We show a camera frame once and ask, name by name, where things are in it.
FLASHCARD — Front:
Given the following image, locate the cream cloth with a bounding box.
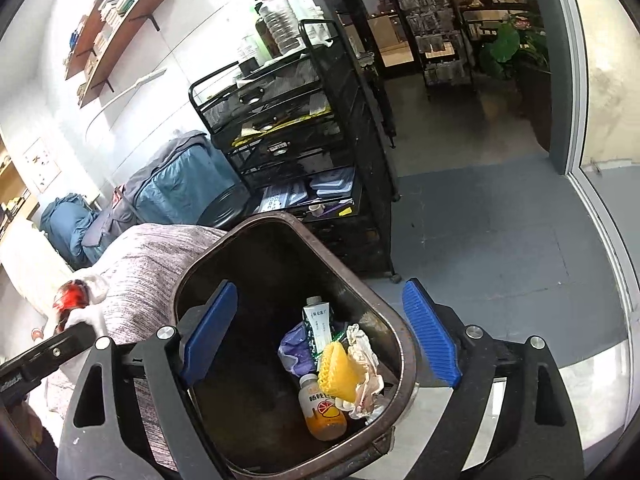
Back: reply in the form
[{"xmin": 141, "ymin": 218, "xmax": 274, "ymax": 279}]
[{"xmin": 0, "ymin": 220, "xmax": 71, "ymax": 311}]

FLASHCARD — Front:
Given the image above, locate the wall poster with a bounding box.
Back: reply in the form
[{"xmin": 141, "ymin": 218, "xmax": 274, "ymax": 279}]
[{"xmin": 22, "ymin": 137, "xmax": 63, "ymax": 193}]

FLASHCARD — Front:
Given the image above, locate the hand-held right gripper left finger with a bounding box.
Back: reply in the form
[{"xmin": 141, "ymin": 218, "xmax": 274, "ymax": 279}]
[{"xmin": 57, "ymin": 280, "xmax": 238, "ymax": 480}]

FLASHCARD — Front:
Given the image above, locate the white floor lamp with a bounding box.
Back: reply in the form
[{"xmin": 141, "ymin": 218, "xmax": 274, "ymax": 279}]
[{"xmin": 85, "ymin": 67, "xmax": 166, "ymax": 146}]

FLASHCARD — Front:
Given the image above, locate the black stool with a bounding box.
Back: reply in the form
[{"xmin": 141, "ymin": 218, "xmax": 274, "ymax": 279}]
[{"xmin": 197, "ymin": 185, "xmax": 251, "ymax": 231}]

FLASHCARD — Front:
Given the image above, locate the paper wrapper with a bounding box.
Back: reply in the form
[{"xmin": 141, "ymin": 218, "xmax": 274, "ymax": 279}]
[{"xmin": 345, "ymin": 324, "xmax": 386, "ymax": 420}]

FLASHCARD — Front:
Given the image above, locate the white pump bottle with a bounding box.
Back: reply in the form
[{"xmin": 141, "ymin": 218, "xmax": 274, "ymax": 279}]
[{"xmin": 237, "ymin": 35, "xmax": 261, "ymax": 68}]

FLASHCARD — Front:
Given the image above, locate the green white tube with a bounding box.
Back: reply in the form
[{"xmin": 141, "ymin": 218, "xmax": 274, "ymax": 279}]
[{"xmin": 302, "ymin": 296, "xmax": 335, "ymax": 361}]

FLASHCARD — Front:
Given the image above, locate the red black shiny packet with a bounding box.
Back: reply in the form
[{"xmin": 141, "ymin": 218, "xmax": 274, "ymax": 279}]
[{"xmin": 52, "ymin": 280, "xmax": 96, "ymax": 333}]

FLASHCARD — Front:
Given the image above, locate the black mesh cart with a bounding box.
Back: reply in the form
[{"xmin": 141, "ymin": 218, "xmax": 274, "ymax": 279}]
[{"xmin": 189, "ymin": 19, "xmax": 403, "ymax": 283}]

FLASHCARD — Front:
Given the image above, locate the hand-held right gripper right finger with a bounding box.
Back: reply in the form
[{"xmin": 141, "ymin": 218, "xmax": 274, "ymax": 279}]
[{"xmin": 400, "ymin": 277, "xmax": 586, "ymax": 480}]

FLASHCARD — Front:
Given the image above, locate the wooden cubby shelf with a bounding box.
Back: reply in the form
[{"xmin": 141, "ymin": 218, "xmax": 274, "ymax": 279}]
[{"xmin": 0, "ymin": 135, "xmax": 41, "ymax": 241}]

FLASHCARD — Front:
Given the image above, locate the orange juice bottle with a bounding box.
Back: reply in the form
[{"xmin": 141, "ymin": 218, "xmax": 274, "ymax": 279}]
[{"xmin": 298, "ymin": 374, "xmax": 348, "ymax": 442}]

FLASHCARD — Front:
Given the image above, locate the blue duvet pile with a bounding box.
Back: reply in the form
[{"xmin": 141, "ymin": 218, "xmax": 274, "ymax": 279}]
[{"xmin": 40, "ymin": 192, "xmax": 98, "ymax": 271}]

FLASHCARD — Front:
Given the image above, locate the clear bottle with red cap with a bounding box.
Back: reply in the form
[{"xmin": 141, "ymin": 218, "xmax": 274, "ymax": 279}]
[{"xmin": 257, "ymin": 0, "xmax": 301, "ymax": 56}]

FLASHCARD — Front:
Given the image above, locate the purple plastic bag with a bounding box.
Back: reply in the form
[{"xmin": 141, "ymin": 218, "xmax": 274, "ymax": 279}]
[{"xmin": 278, "ymin": 321, "xmax": 313, "ymax": 378}]

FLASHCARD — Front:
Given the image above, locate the yellow foam fruit net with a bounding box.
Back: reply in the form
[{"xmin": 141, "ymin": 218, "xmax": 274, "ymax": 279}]
[{"xmin": 317, "ymin": 340, "xmax": 368, "ymax": 402}]

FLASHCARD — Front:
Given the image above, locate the potted green plant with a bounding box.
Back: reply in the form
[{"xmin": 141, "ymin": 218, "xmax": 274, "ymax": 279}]
[{"xmin": 480, "ymin": 15, "xmax": 553, "ymax": 153}]

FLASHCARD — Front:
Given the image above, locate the grey door frame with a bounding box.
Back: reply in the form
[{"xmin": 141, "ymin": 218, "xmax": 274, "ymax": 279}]
[{"xmin": 520, "ymin": 0, "xmax": 591, "ymax": 176}]

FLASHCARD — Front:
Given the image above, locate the dark brown trash bin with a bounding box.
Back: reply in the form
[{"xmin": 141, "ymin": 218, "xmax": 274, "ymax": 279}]
[{"xmin": 172, "ymin": 211, "xmax": 418, "ymax": 480}]

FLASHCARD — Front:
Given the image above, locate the striped purple blanket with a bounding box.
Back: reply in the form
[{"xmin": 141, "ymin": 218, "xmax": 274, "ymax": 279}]
[{"xmin": 45, "ymin": 223, "xmax": 226, "ymax": 461}]

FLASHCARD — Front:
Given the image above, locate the shop display rack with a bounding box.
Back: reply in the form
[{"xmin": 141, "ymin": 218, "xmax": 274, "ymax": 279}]
[{"xmin": 400, "ymin": 0, "xmax": 476, "ymax": 88}]

